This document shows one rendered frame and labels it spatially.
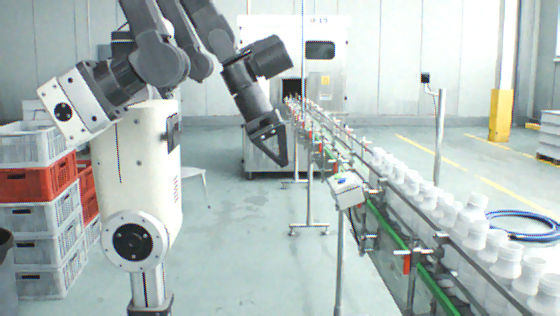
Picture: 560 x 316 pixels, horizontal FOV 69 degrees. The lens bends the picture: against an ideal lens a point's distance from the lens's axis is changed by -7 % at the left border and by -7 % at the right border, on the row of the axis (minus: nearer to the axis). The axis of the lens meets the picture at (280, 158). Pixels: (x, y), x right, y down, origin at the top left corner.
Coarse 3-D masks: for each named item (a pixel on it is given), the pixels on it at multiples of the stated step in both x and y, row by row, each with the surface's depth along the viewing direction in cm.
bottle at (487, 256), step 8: (488, 232) 75; (496, 232) 76; (504, 232) 75; (488, 240) 74; (496, 240) 73; (504, 240) 73; (488, 248) 74; (496, 248) 73; (480, 256) 75; (488, 256) 74; (496, 256) 73; (480, 264) 75; (488, 264) 73; (480, 280) 75; (480, 288) 75; (480, 296) 75; (480, 304) 75; (472, 312) 78
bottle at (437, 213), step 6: (438, 198) 97; (444, 198) 96; (450, 198) 96; (438, 204) 97; (444, 204) 96; (432, 210) 99; (438, 210) 97; (432, 216) 98; (438, 216) 97; (432, 228) 98; (432, 234) 98; (432, 240) 98; (432, 246) 99
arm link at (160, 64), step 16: (128, 0) 73; (144, 0) 73; (128, 16) 73; (144, 16) 73; (160, 16) 76; (144, 32) 72; (160, 32) 73; (144, 48) 72; (160, 48) 72; (176, 48) 74; (144, 64) 73; (160, 64) 73; (176, 64) 73; (144, 80) 73; (160, 80) 73; (176, 80) 74
